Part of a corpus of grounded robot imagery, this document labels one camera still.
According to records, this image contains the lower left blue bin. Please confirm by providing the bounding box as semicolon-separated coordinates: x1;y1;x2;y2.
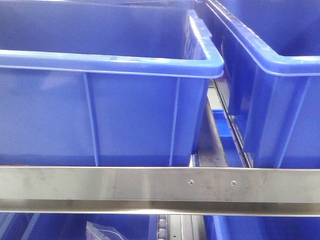
0;212;159;240

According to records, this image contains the roller conveyor rail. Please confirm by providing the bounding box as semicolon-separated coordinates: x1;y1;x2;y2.
157;214;207;240

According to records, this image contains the blue plastic bin left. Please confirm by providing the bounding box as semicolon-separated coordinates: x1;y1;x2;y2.
0;0;223;167

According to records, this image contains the lower right blue bin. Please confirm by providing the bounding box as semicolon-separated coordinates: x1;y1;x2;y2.
203;215;320;240

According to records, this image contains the stainless steel shelf frame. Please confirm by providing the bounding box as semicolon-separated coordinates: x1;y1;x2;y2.
0;166;320;217

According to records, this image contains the clear plastic bag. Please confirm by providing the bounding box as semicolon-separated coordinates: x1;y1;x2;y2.
85;221;127;240

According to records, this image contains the blue plastic bin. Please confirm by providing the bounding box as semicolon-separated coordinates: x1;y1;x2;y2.
202;0;320;169
0;0;223;167

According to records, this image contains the blue plastic bin right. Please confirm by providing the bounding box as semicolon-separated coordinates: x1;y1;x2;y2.
202;0;320;169

